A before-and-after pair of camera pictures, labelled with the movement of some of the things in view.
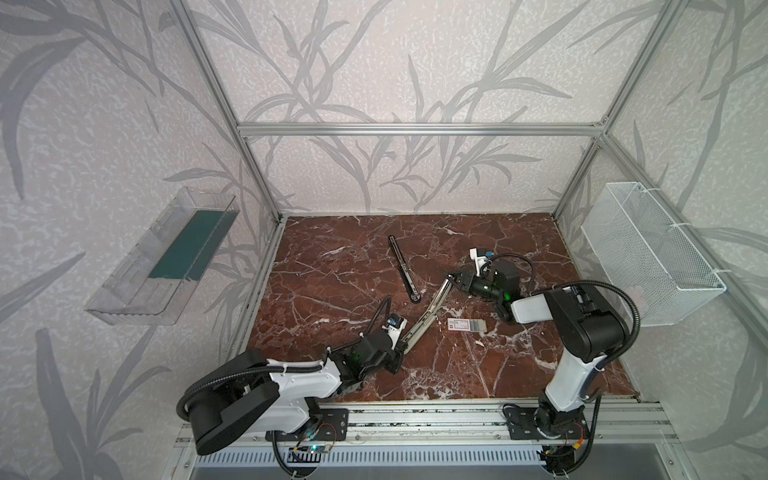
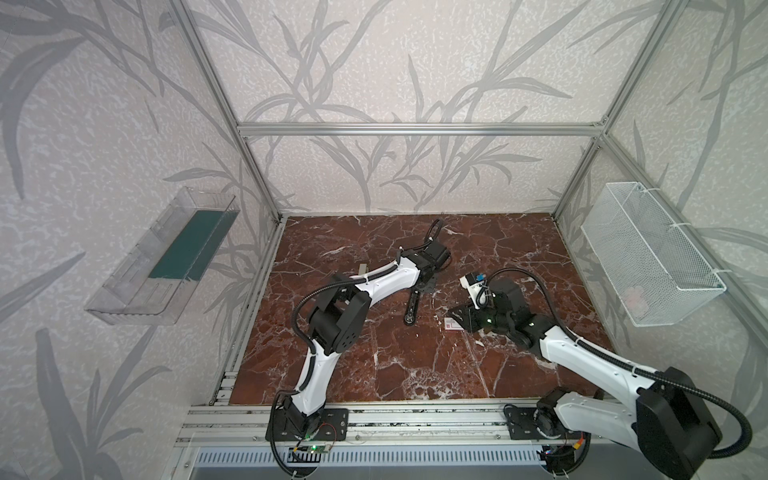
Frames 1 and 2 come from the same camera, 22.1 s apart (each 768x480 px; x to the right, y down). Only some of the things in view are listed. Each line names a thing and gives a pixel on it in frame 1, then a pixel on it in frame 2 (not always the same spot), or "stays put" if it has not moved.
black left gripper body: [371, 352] to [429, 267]
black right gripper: [465, 282] to [475, 318]
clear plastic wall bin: [157, 277] stays put
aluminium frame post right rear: [666, 16] stays put
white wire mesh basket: [645, 252] stays put
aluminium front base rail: [605, 420] stays put
